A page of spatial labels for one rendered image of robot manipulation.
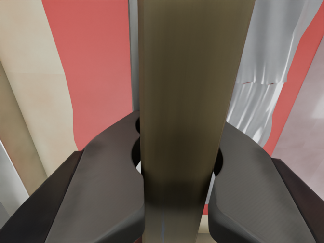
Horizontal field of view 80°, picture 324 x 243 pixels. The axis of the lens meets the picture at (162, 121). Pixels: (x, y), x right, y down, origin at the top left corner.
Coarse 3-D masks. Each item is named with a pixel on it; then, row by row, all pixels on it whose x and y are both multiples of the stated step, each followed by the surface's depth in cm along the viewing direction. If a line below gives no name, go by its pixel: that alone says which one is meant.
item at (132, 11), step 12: (132, 0) 10; (132, 12) 10; (132, 24) 11; (132, 36) 11; (132, 48) 11; (132, 60) 12; (132, 72) 12; (132, 84) 12; (132, 96) 13; (132, 108) 13
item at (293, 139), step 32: (96, 96) 19; (128, 96) 19; (288, 96) 18; (320, 96) 18; (96, 128) 21; (288, 128) 20; (320, 128) 20; (288, 160) 23; (320, 160) 22; (320, 192) 25
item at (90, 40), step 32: (64, 0) 15; (96, 0) 15; (64, 32) 16; (96, 32) 16; (128, 32) 16; (320, 32) 15; (64, 64) 17; (96, 64) 17; (128, 64) 17; (320, 64) 17
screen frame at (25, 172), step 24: (0, 72) 17; (0, 96) 17; (0, 120) 17; (24, 120) 20; (0, 144) 18; (24, 144) 21; (0, 168) 19; (24, 168) 21; (0, 192) 21; (24, 192) 21
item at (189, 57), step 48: (144, 0) 5; (192, 0) 4; (240, 0) 4; (144, 48) 5; (192, 48) 5; (240, 48) 5; (144, 96) 6; (192, 96) 6; (144, 144) 7; (192, 144) 7; (144, 192) 8; (192, 192) 8; (144, 240) 10; (192, 240) 10
